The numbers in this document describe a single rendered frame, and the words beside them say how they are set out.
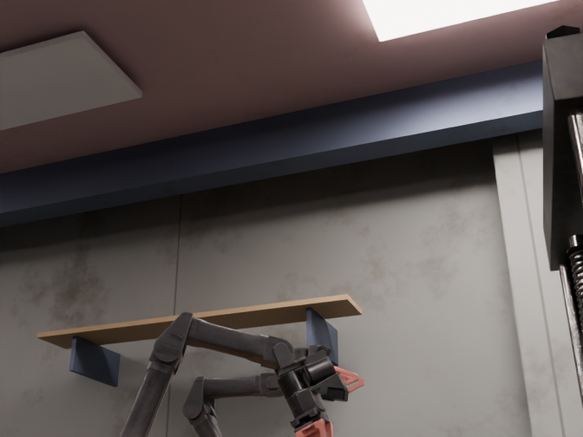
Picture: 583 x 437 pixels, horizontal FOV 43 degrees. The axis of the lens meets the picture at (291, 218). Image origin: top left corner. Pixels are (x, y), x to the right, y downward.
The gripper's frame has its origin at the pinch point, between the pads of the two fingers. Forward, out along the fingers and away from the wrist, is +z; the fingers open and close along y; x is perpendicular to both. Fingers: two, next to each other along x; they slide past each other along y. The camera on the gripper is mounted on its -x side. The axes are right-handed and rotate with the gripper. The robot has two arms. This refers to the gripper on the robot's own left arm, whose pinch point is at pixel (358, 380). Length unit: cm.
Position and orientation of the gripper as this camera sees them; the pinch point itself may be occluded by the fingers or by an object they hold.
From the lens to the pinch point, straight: 212.0
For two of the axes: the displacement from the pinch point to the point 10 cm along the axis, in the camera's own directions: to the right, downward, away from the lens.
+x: -0.2, 9.1, -4.1
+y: 3.5, 3.9, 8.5
